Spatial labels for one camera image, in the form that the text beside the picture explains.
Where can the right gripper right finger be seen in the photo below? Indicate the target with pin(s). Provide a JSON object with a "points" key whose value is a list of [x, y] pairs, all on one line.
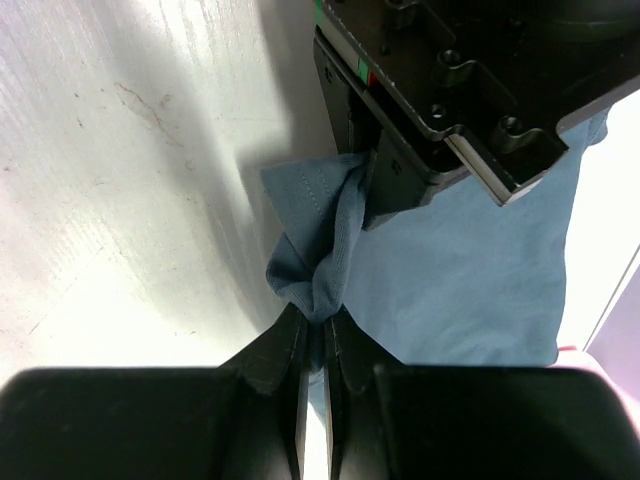
{"points": [[389, 420]]}

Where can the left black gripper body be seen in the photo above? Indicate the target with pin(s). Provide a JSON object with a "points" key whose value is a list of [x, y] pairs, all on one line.
{"points": [[498, 81]]}

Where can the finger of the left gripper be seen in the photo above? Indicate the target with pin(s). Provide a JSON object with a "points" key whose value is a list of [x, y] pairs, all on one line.
{"points": [[401, 177], [352, 124]]}

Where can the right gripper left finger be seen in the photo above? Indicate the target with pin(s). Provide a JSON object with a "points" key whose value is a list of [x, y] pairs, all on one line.
{"points": [[244, 419]]}

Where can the blue t shirt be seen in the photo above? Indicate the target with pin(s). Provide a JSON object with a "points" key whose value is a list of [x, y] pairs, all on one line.
{"points": [[460, 281]]}

